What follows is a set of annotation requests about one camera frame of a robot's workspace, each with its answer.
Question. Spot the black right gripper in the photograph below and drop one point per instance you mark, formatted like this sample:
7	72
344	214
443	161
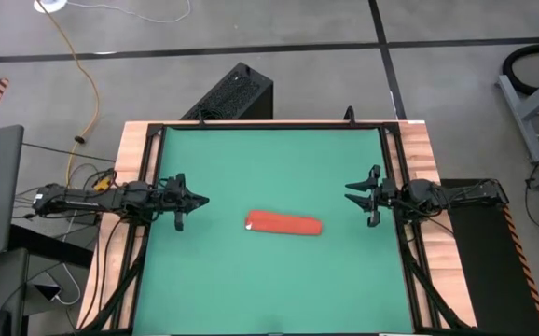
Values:
386	196

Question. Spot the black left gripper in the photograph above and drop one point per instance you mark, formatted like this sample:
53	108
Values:
171	198

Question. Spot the orange towel with white tag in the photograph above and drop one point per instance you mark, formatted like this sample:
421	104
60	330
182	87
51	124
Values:
283	223

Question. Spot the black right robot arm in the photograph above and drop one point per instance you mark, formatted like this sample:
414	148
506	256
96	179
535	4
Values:
465	193

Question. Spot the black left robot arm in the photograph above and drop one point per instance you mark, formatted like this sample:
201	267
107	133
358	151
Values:
87	200

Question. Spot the black table clamp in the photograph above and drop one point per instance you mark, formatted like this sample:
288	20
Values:
201	119
349	116

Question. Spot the green table mat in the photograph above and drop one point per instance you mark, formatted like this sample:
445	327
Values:
274	163

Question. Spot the black computer tower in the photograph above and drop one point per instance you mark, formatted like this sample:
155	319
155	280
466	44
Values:
237	93

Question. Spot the large black hazard-striped floor mat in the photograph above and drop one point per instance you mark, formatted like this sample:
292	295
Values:
484	270

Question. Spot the grey metal stand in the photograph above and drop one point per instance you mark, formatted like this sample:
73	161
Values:
526	126

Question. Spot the grey cabinet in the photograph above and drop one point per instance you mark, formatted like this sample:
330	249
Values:
4	289

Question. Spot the white tower fan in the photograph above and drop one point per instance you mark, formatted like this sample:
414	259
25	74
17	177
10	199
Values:
50	4

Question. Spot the black aluminium table frame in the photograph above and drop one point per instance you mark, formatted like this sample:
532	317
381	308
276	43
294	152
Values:
274	125

